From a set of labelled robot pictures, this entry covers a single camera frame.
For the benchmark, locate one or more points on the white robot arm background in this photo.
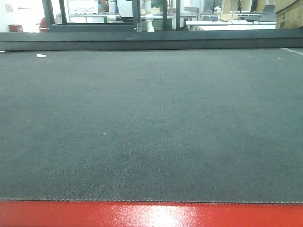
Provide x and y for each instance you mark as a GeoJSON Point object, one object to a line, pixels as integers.
{"type": "Point", "coordinates": [148, 15]}

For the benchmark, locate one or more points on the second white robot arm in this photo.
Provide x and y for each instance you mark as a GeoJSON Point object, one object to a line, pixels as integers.
{"type": "Point", "coordinates": [111, 11]}

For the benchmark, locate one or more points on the dark grey woven mat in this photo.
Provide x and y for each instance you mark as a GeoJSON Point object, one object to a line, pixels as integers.
{"type": "Point", "coordinates": [189, 125]}

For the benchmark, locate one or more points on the white lab table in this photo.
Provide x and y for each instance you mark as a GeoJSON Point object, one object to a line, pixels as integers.
{"type": "Point", "coordinates": [229, 25]}

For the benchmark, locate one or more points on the red object far left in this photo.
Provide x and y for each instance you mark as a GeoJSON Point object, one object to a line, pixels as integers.
{"type": "Point", "coordinates": [43, 26]}

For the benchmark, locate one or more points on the cardboard box top right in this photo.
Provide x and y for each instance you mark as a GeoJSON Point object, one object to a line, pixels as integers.
{"type": "Point", "coordinates": [289, 14]}

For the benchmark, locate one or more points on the black metal frame table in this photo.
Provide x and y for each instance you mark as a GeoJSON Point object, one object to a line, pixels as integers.
{"type": "Point", "coordinates": [91, 16]}

